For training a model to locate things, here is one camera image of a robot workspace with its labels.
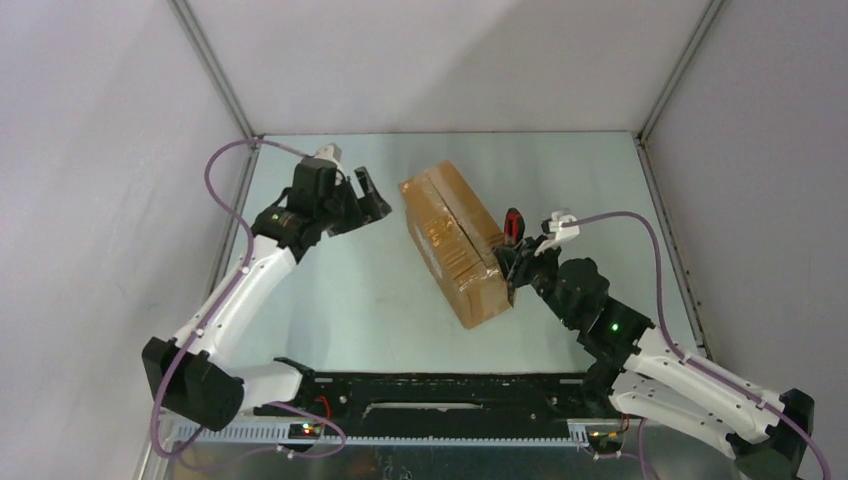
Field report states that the brown cardboard express box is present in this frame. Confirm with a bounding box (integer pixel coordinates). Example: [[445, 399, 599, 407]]
[[399, 160, 514, 329]]

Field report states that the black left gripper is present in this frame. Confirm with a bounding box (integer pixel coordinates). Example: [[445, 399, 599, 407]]
[[317, 168, 391, 239]]

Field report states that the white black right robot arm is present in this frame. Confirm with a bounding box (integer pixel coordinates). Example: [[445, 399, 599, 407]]
[[495, 238, 814, 479]]

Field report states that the aluminium right corner post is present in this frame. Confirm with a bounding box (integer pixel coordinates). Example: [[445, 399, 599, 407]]
[[635, 0, 727, 144]]

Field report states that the red black utility knife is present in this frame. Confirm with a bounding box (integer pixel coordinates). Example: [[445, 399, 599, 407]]
[[503, 207, 526, 247]]

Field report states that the aluminium corner post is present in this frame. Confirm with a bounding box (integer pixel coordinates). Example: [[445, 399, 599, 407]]
[[167, 0, 256, 138], [635, 0, 727, 144]]

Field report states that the aluminium left corner post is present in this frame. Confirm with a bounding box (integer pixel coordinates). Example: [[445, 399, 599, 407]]
[[167, 0, 256, 138]]

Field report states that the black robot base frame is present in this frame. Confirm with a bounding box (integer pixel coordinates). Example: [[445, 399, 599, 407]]
[[201, 366, 638, 455]]

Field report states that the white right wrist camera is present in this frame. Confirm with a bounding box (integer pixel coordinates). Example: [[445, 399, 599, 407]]
[[542, 211, 580, 243]]

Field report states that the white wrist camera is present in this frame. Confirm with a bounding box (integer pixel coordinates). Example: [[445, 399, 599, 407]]
[[315, 143, 347, 182], [542, 211, 580, 243]]

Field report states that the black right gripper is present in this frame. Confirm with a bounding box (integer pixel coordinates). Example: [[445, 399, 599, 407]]
[[491, 234, 578, 329]]

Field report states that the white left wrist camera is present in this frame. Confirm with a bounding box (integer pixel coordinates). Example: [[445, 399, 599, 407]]
[[315, 143, 347, 182]]

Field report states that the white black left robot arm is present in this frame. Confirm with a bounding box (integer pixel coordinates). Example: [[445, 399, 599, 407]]
[[142, 156, 392, 432]]

